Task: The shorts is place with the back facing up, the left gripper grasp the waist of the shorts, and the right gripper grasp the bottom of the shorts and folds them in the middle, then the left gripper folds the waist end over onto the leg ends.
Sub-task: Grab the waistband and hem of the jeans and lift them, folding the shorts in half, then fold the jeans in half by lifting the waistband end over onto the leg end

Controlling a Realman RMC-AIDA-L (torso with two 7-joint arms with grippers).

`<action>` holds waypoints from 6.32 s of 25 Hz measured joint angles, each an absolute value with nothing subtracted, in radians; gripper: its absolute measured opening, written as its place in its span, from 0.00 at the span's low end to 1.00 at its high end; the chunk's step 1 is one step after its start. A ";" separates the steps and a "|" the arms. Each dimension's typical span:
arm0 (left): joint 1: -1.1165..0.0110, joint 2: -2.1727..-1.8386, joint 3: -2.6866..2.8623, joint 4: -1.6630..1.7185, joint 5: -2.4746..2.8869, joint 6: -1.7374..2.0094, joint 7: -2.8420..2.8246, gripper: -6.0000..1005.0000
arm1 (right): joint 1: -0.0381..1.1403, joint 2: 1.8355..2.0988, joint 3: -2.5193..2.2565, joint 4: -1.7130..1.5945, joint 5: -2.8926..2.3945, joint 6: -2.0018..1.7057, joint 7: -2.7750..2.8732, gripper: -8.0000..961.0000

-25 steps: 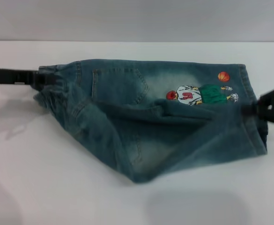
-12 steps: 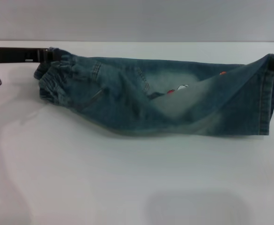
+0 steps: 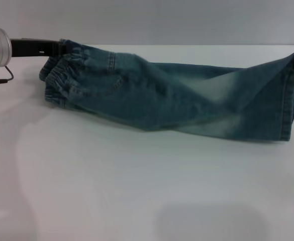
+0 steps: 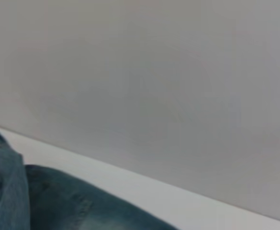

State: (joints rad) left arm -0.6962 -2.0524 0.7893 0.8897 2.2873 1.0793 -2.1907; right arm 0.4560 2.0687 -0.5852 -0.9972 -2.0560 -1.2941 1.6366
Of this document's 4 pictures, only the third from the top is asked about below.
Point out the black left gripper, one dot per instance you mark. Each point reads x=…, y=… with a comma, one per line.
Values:
x=31, y=47

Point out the blue denim shorts with basketball print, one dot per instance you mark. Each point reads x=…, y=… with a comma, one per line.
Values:
x=167, y=100

